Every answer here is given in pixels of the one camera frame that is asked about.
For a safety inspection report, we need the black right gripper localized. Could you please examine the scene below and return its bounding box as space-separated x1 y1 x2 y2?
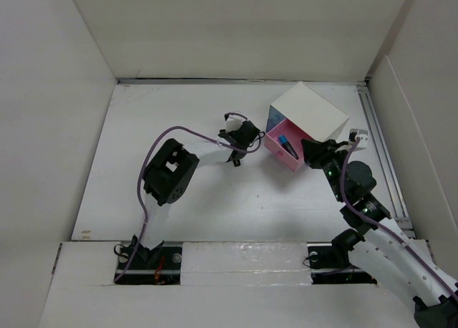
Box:
300 138 351 202

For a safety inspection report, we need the dark blue drawer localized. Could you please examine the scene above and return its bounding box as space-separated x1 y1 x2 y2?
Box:
265 118 278 133

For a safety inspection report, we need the light blue drawer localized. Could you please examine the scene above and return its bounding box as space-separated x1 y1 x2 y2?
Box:
268 105 286 125

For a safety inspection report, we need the pink drawer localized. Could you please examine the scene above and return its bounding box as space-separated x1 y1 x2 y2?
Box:
264 119 312 172

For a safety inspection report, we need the small black object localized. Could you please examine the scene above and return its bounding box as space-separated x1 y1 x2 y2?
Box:
278 135 299 160

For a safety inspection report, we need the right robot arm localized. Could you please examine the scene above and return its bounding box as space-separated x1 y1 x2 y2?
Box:
301 138 457 327

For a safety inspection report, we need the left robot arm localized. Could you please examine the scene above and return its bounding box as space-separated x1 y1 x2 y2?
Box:
135 120 263 269

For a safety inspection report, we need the white drawer cabinet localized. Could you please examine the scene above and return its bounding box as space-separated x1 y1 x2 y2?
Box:
271 82 349 142

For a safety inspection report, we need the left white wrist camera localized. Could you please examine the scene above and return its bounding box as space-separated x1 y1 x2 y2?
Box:
224 112 247 132

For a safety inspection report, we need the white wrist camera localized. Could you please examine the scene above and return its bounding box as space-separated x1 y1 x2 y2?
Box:
349 128 369 150
224 112 247 132

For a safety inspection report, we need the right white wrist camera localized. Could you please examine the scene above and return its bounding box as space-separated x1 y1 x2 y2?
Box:
349 128 369 150

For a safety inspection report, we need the aluminium rail right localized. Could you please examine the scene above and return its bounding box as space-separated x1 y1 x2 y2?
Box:
356 85 410 221

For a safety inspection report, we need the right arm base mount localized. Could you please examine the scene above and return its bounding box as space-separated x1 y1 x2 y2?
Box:
303 229 377 285

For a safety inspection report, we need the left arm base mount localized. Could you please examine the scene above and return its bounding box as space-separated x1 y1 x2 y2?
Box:
113 236 182 286

